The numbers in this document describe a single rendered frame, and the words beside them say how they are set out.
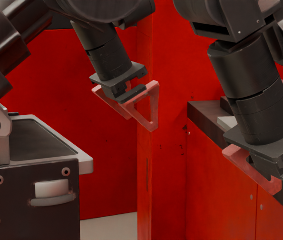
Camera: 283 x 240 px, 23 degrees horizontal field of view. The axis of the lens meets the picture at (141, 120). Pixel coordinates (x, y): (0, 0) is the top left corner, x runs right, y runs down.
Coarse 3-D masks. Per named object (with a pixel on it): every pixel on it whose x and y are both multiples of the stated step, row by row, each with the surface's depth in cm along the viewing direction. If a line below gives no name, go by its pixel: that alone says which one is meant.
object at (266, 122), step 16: (256, 96) 67; (272, 96) 67; (240, 112) 68; (256, 112) 67; (272, 112) 68; (240, 128) 70; (256, 128) 68; (272, 128) 68; (240, 144) 72; (256, 144) 70; (272, 144) 68; (272, 160) 67
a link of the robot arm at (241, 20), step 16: (224, 0) 62; (240, 0) 62; (256, 0) 63; (272, 0) 67; (224, 16) 62; (240, 16) 63; (256, 16) 63; (272, 16) 67; (208, 32) 67; (224, 32) 65; (240, 32) 63
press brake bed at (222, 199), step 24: (192, 144) 187; (216, 144) 164; (192, 168) 188; (216, 168) 164; (192, 192) 189; (216, 192) 164; (240, 192) 146; (264, 192) 131; (192, 216) 190; (216, 216) 165; (240, 216) 146; (264, 216) 131
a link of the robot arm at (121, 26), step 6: (144, 0) 106; (150, 0) 107; (138, 6) 106; (144, 6) 106; (150, 6) 107; (132, 12) 106; (138, 12) 106; (144, 12) 107; (150, 12) 108; (126, 18) 106; (132, 18) 106; (138, 18) 107; (126, 24) 106; (132, 24) 108
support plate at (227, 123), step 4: (232, 116) 114; (220, 120) 111; (224, 120) 110; (228, 120) 110; (232, 120) 110; (220, 124) 111; (224, 124) 109; (228, 124) 108; (232, 124) 108; (236, 124) 108; (224, 128) 109; (228, 128) 107
